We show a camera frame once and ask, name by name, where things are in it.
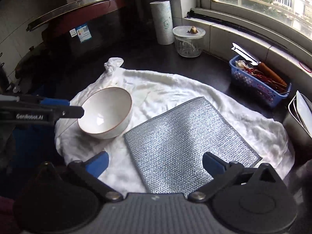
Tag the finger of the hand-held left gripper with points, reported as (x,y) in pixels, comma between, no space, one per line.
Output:
(70,112)
(56,102)

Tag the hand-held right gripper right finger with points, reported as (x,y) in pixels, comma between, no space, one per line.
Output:
(213,163)

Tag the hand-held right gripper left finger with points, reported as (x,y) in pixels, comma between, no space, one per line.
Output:
(97,164)

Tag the silver mesh dishcloth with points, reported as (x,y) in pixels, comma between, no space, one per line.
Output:
(182,146)

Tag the white bowl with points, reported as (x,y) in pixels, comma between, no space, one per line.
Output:
(107,112)

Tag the dark pan lid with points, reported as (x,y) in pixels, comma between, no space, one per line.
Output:
(31,61)

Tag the black pot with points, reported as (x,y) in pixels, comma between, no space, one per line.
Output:
(3,75)

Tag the white towel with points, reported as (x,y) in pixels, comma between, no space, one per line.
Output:
(182,85)

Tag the blue plastic basket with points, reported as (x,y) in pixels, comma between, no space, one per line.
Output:
(253,87)

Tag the dark red appliance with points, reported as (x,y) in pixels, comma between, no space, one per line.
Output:
(102,29)

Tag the steel container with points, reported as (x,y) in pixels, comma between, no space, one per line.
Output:
(295,131)

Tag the round metal lid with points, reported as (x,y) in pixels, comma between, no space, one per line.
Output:
(73,4)

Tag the dried red chilies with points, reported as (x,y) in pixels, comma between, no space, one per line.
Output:
(258,73)

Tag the garlic bulb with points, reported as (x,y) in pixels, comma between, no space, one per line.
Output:
(240,64)

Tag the white cutting board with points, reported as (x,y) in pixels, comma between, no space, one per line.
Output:
(306,112)

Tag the glass jar with lid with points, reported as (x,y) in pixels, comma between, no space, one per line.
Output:
(187,48)

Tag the paper towel roll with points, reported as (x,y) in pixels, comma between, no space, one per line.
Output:
(162,22)

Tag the red rubber band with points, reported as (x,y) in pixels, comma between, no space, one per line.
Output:
(304,66)

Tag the small brown nut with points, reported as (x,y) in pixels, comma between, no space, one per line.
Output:
(193,30)

